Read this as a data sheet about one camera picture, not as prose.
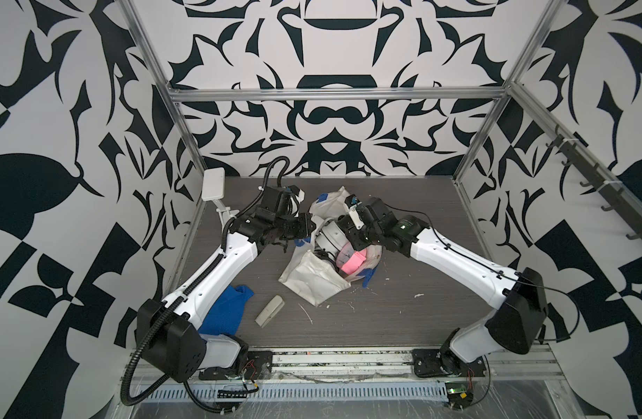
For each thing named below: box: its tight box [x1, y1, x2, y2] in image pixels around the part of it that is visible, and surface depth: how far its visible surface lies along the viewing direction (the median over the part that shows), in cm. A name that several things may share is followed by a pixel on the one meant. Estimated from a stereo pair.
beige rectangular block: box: [254, 294, 286, 329], surface depth 83 cm
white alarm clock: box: [314, 218, 349, 262], surface depth 91 cm
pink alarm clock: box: [335, 240, 368, 275], surface depth 81 cm
